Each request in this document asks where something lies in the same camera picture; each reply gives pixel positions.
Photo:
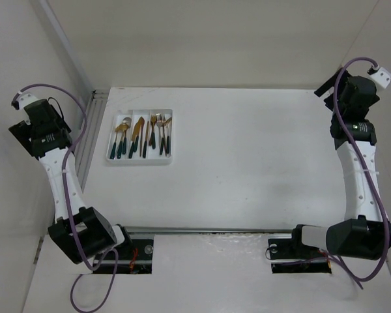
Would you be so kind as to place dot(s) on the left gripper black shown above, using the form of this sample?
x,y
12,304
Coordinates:
x,y
25,131

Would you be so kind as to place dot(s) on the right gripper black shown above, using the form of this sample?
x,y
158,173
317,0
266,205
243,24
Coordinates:
x,y
343,80

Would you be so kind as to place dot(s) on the gold spoon green handle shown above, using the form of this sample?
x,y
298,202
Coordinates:
x,y
113,149
123,127
124,140

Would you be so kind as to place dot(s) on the silver spoon thin handle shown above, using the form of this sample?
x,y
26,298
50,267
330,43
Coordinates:
x,y
127,121

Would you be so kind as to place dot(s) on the gold knife green handle short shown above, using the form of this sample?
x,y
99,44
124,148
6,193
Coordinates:
x,y
140,125

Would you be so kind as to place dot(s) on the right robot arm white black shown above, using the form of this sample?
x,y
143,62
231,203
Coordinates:
x,y
361,234

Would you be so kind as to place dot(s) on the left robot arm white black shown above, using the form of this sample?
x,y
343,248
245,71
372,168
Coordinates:
x,y
81,232

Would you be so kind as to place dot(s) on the white divided utensil tray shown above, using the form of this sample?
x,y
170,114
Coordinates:
x,y
153,155

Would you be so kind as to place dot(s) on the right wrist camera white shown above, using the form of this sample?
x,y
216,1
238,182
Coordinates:
x,y
380,76

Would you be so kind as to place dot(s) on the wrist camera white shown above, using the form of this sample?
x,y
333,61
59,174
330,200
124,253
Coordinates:
x,y
380,76
23,100

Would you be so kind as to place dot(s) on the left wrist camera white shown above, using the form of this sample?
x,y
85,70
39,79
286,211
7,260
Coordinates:
x,y
23,100

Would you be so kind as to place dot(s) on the aluminium rail frame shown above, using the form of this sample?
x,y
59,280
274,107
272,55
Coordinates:
x,y
85,149

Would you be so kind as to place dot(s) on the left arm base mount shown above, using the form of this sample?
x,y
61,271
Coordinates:
x,y
135,252

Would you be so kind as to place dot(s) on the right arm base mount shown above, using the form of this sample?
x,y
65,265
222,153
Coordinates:
x,y
288,255

